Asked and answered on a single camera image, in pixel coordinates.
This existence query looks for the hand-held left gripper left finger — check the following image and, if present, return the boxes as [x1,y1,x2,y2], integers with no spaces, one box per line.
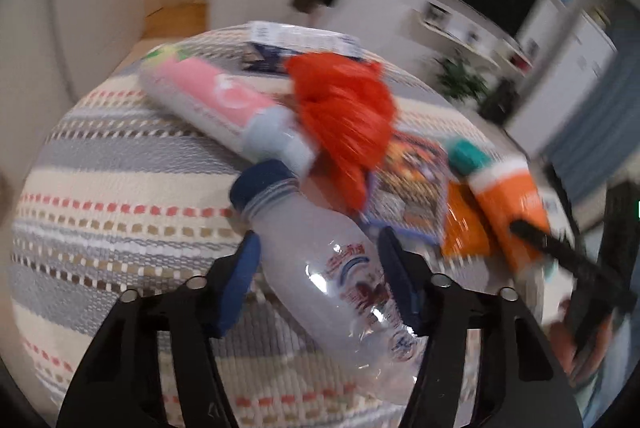
[56,232,262,428]

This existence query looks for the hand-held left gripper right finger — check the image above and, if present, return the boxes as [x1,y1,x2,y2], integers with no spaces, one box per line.
[377,225,585,428]

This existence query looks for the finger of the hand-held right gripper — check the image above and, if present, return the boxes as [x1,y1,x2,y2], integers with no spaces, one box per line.
[510,218,638,315]
[545,161,585,254]

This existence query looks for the orange bottle teal cap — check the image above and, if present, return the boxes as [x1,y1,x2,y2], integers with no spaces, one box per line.
[446,137,556,294]

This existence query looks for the clear plastic bottle blue cap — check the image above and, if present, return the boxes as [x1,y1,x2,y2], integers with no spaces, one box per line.
[229,159,431,409]

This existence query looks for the red plastic bag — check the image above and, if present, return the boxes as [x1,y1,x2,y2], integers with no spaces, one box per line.
[284,51,398,211]

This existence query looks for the blue and white milk carton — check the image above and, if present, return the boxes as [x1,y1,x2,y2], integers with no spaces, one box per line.
[242,21,363,74]

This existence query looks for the person's right forearm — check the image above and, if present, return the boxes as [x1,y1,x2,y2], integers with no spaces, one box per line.
[550,318,633,428]

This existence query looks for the orange snack packet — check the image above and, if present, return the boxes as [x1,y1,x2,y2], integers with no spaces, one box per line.
[440,181,493,259]

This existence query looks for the colourful snack packet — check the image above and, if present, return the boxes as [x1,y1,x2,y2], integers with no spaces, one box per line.
[362,131,451,244]

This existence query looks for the blue curtain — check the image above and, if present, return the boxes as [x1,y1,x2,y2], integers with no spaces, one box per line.
[540,0,640,229]

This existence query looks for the white refrigerator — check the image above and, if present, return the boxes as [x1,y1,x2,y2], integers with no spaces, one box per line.
[505,11,618,149]

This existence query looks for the green potted plant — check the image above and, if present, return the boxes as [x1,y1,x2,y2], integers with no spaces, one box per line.
[435,53,488,104]

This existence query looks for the striped woven blanket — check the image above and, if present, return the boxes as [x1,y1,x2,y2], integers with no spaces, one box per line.
[7,26,551,428]

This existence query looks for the pink bottle light blue cap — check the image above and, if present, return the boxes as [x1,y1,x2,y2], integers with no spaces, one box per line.
[137,53,321,176]

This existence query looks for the low white wall shelf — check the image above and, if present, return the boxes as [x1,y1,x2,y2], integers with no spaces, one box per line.
[410,0,531,72]

